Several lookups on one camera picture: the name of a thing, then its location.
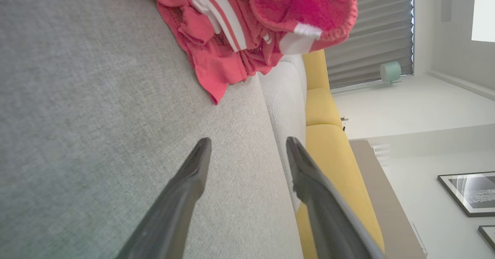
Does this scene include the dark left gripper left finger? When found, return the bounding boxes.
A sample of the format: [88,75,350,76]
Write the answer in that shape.
[116,137,212,259]

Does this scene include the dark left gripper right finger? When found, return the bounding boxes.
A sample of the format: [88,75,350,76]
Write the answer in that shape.
[285,136,387,259]

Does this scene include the red jersey with white stripes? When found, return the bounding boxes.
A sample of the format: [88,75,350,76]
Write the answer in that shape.
[106,0,321,105]

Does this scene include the red shorts with white band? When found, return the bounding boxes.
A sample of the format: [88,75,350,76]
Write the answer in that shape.
[247,0,358,43]

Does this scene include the mint green cylindrical lamp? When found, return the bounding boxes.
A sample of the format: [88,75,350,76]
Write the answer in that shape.
[380,61,402,85]

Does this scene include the grey pleated curtain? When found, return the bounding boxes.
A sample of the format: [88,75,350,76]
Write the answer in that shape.
[325,0,414,90]

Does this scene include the large black picture frame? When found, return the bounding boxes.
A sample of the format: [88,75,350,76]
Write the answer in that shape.
[437,172,495,218]

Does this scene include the small black picture frame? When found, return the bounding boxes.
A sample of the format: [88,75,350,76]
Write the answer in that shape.
[478,225,495,252]

